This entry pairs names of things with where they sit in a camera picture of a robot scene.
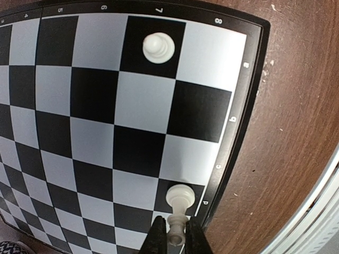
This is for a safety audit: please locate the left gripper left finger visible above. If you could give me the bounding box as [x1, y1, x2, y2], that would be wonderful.
[139, 216, 167, 254]

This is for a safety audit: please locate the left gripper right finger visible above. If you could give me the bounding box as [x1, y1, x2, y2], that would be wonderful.
[185, 216, 213, 254]

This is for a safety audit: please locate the black white chessboard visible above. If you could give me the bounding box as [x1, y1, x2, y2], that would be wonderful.
[1, 1, 271, 253]

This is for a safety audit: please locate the red patterned bowl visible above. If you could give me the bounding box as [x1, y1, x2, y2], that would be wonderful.
[0, 241, 29, 254]

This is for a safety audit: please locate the front aluminium rail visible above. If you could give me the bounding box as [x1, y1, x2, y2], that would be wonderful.
[261, 147, 338, 253]

